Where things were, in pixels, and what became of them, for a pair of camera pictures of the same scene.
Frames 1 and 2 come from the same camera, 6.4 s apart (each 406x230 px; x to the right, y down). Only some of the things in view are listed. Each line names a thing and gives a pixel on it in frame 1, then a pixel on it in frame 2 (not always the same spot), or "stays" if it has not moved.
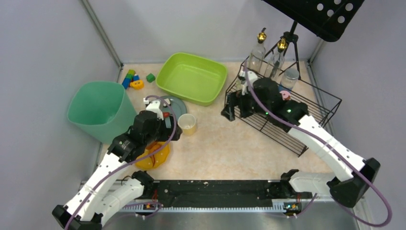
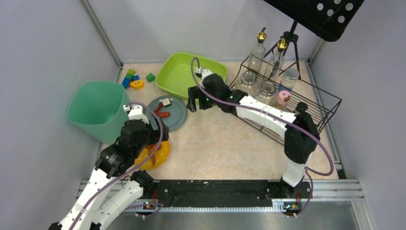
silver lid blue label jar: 290,75 stays
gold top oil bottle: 257,55 stays
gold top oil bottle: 277,61 stays
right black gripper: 237,103 -> 195,98
